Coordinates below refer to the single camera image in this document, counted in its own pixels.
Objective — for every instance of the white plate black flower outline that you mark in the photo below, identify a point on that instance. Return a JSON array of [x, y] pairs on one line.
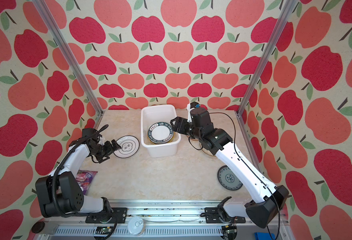
[[129, 147]]

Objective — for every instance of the white plate green text rim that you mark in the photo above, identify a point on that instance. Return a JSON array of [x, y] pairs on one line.
[[160, 133]]

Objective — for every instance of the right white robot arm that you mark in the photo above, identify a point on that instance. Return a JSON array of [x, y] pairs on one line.
[[267, 199]]

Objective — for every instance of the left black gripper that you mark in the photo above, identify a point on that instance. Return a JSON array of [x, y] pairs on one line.
[[109, 149]]

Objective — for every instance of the blue patterned plate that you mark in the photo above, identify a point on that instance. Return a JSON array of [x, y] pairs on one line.
[[228, 179]]

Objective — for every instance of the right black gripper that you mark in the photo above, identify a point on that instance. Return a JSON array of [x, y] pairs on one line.
[[180, 120]]

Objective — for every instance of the aluminium front rail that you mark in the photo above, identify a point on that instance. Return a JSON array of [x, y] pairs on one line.
[[165, 220]]

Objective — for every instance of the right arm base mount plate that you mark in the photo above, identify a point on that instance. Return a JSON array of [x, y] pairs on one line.
[[217, 215]]

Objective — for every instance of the blue object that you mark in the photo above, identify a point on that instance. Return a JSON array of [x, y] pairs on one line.
[[264, 236]]

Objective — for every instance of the right aluminium frame post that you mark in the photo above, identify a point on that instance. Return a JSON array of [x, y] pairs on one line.
[[285, 14]]

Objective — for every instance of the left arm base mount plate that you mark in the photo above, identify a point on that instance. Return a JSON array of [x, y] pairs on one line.
[[116, 215]]

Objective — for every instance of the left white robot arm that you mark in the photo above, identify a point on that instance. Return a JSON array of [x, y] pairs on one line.
[[59, 194]]

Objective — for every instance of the left aluminium frame post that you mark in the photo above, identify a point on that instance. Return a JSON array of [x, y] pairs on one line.
[[54, 29]]

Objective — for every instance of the aluminium frame post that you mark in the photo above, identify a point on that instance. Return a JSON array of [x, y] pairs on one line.
[[285, 14], [54, 29]]

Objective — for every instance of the cream plate with plant drawing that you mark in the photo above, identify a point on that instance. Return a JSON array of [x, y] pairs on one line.
[[207, 152]]

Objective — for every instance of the black round knob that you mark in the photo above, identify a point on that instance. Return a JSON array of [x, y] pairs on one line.
[[37, 227]]

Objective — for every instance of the purple snack bag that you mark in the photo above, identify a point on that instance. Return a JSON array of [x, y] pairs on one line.
[[84, 179]]

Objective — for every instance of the white plastic bin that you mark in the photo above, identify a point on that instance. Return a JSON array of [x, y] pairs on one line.
[[154, 114]]

